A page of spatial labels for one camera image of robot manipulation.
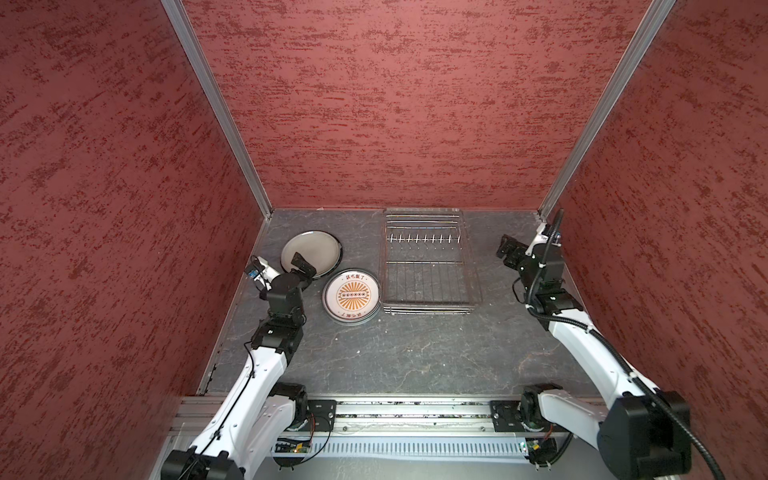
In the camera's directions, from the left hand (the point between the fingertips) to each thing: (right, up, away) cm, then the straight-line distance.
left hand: (291, 268), depth 79 cm
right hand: (+62, +6, +3) cm, 63 cm away
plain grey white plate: (+2, +4, +25) cm, 26 cm away
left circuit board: (+3, -43, -7) cm, 44 cm away
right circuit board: (+64, -44, -8) cm, 78 cm away
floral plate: (+15, -13, +11) cm, 23 cm away
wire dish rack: (+40, -1, +25) cm, 47 cm away
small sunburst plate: (+14, -6, +18) cm, 23 cm away
